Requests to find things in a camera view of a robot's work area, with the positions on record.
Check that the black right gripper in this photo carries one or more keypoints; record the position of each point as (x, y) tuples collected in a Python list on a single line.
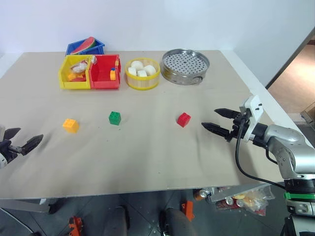
[(238, 127)]

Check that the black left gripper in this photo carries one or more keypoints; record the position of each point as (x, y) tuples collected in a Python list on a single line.
[(6, 150)]

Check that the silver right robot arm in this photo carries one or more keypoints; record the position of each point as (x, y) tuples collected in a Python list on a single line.
[(285, 137)]

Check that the red toy brick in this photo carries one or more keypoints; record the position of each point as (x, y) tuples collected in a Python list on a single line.
[(183, 120)]

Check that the orange toy brick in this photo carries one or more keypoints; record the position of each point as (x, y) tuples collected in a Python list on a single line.
[(71, 126)]

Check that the stainless steel steamer tray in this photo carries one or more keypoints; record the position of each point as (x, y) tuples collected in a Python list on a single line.
[(184, 64)]

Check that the yellow plastic storage bin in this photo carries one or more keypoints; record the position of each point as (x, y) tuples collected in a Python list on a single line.
[(73, 84)]

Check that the orange soda can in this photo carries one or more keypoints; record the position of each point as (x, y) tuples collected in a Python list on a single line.
[(200, 194)]

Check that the orange toy food pieces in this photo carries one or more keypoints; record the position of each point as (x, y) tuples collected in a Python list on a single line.
[(75, 77)]

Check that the beige table cover cloth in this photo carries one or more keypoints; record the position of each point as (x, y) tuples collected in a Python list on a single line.
[(147, 159)]

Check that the clear bag of snacks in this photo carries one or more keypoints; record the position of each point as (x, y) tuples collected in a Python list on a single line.
[(248, 200)]

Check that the wooden bucket with yellow rims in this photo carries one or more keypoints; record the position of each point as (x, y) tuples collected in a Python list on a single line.
[(142, 82)]

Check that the white toy bun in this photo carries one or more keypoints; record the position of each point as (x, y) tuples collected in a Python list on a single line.
[(136, 64), (149, 69), (141, 73), (132, 71)]

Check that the clear plastic wrapped toy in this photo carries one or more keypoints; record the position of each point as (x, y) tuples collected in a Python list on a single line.
[(78, 68)]

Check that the orange plastic clamp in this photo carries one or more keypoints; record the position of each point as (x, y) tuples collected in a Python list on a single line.
[(189, 210)]

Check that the green toy brick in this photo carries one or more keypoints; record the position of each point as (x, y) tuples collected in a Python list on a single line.
[(114, 118)]

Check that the red plastic storage bin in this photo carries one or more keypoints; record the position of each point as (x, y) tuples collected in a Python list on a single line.
[(101, 76)]

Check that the orange and black tool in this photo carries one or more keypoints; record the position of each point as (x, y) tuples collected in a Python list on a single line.
[(75, 225)]

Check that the toy watermelon slice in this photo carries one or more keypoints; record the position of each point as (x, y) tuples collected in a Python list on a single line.
[(83, 45)]

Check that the blue plastic storage bin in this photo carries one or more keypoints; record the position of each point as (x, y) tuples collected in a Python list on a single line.
[(98, 48)]

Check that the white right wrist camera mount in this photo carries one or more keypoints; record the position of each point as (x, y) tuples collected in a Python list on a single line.
[(253, 110)]

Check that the grey metal table frame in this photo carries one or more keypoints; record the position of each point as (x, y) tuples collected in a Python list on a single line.
[(22, 204)]

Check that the dark door frame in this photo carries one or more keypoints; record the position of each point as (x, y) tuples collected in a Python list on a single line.
[(290, 59)]

